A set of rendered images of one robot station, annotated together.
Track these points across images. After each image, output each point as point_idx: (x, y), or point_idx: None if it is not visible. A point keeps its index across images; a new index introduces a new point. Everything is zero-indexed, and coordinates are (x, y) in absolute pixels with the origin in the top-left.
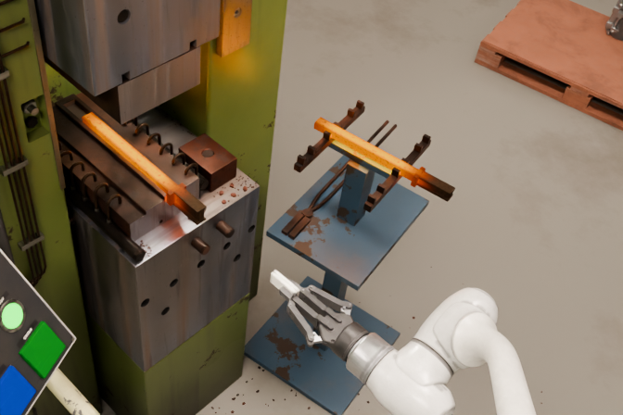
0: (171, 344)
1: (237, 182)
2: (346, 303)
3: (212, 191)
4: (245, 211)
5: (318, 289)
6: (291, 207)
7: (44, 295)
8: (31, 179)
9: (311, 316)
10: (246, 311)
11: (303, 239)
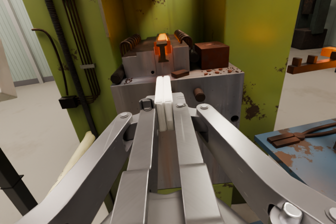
0: (158, 182)
1: (227, 69)
2: (312, 197)
3: (203, 69)
4: (227, 94)
5: (217, 115)
6: (284, 129)
7: (105, 113)
8: (84, 17)
9: (129, 164)
10: (229, 197)
11: (287, 151)
